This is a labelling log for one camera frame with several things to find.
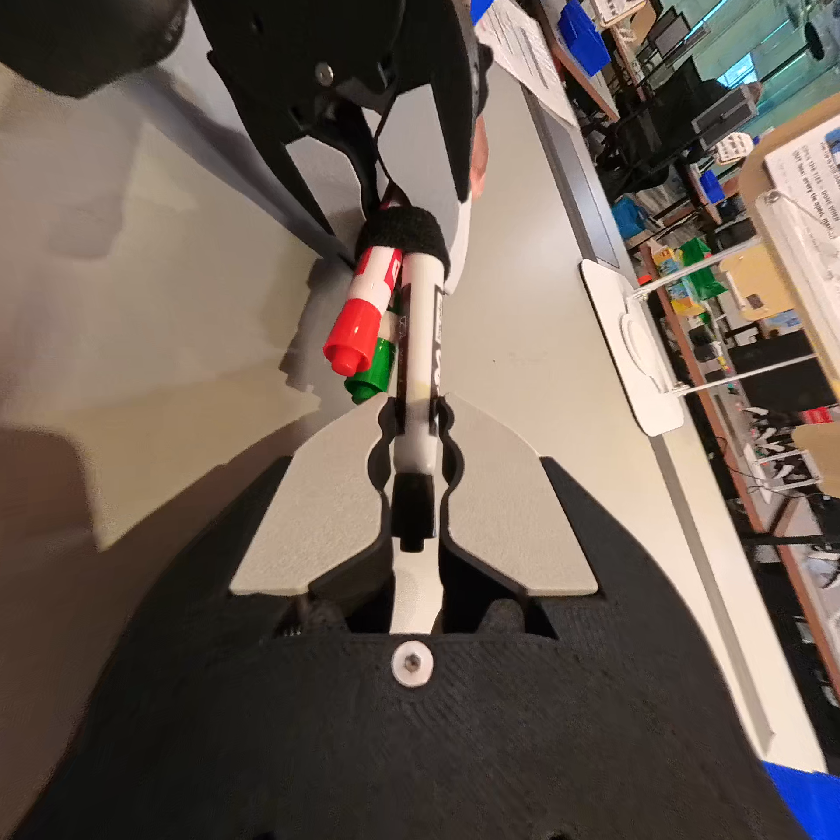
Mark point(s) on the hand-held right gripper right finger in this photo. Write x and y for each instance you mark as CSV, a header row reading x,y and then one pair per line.
x,y
519,525

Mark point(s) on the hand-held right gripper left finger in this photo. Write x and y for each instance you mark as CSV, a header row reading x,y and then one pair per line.
x,y
309,525

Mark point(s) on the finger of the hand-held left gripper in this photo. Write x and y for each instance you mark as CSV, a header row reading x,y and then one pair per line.
x,y
460,243
335,177

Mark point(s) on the red marker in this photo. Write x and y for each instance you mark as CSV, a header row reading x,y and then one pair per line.
x,y
355,328

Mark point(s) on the black marker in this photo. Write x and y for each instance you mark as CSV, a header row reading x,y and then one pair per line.
x,y
420,394

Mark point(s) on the green marker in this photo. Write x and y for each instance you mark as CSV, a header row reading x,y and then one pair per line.
x,y
372,374

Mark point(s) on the person's left hand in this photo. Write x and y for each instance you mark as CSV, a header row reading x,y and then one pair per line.
x,y
481,151

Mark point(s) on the blue crate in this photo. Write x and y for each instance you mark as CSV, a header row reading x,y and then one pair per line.
x,y
630,217

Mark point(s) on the printed paper sheet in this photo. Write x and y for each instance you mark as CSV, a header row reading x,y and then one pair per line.
x,y
525,53

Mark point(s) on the small blue bin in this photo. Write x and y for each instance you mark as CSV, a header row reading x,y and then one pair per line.
x,y
584,33

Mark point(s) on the green plastic bin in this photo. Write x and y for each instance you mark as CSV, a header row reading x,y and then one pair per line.
x,y
702,269

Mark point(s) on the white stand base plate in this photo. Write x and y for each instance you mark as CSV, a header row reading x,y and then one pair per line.
x,y
643,355

